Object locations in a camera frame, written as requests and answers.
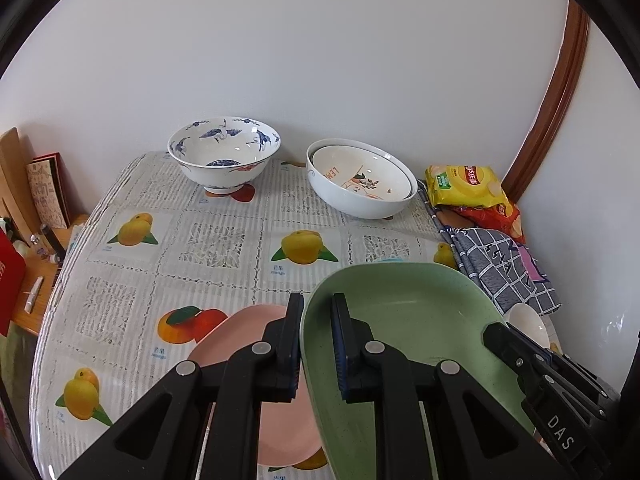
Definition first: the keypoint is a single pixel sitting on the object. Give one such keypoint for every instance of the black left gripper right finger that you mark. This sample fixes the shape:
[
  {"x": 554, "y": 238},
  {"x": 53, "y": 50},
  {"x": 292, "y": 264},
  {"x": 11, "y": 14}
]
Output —
[{"x": 430, "y": 421}]

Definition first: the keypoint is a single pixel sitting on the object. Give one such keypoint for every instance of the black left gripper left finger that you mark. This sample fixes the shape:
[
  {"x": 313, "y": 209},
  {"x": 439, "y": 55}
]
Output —
[{"x": 202, "y": 422}]

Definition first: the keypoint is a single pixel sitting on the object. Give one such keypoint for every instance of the green plate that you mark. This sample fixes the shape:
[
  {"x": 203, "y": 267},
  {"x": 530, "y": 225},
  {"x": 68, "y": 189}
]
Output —
[{"x": 427, "y": 311}]

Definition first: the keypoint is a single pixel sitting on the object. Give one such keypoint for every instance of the pink plate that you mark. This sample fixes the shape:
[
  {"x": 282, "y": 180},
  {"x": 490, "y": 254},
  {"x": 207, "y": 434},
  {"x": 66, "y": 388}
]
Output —
[{"x": 288, "y": 432}]

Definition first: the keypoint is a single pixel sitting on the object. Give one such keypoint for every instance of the grey checked folded cloth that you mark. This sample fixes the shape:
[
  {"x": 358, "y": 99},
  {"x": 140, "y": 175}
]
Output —
[{"x": 502, "y": 268}]

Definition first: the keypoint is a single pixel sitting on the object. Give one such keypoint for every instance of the fruit print tablecloth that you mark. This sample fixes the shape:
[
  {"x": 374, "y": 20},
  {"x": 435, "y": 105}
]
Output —
[{"x": 158, "y": 259}]

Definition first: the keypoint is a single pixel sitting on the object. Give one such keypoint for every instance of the red chip bag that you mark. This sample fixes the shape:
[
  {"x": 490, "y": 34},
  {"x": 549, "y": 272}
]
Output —
[{"x": 505, "y": 218}]

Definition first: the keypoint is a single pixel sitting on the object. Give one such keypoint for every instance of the wooden side shelf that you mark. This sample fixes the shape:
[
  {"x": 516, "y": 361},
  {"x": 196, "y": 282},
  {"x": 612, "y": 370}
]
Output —
[{"x": 30, "y": 304}]

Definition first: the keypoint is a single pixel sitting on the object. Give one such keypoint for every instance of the red paper bag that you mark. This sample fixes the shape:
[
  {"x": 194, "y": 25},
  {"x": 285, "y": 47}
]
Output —
[{"x": 12, "y": 271}]

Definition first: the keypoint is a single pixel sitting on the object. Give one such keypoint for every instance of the yellow chip bag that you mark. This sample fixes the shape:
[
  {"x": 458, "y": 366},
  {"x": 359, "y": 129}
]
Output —
[{"x": 464, "y": 186}]

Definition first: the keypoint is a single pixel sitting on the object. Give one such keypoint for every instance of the large white bowl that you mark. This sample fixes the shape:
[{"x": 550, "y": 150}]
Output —
[{"x": 350, "y": 203}]

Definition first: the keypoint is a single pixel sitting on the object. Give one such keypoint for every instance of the lemon print inner bowl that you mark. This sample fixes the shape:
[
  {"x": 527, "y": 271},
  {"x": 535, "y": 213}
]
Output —
[{"x": 361, "y": 171}]

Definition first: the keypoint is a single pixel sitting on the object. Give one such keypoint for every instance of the patterned red book box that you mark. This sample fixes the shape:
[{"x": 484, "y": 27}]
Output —
[{"x": 45, "y": 180}]

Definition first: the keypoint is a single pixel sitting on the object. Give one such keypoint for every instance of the blue crane pattern bowl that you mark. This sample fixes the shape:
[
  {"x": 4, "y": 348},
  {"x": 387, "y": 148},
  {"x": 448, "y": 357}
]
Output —
[{"x": 223, "y": 153}]

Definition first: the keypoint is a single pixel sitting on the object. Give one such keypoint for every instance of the brown wooden door frame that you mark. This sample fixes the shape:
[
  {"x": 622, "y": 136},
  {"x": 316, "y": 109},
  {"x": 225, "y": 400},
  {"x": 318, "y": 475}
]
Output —
[{"x": 555, "y": 104}]

